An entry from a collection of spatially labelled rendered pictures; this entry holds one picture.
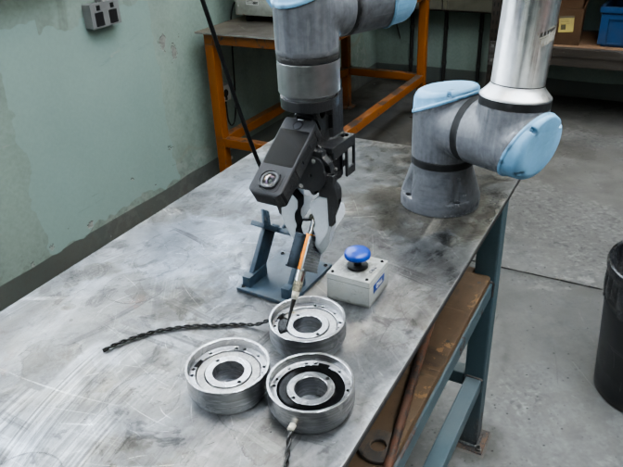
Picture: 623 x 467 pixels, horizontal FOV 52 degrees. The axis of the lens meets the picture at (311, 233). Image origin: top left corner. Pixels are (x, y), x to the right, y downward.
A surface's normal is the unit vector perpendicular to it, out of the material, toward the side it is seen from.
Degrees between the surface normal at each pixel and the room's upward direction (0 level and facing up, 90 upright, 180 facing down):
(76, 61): 90
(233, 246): 0
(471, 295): 0
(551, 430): 0
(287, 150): 32
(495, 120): 85
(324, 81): 90
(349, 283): 90
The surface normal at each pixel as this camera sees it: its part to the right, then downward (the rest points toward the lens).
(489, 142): -0.77, 0.25
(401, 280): -0.04, -0.87
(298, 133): -0.27, -0.51
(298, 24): -0.24, 0.48
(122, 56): 0.88, 0.20
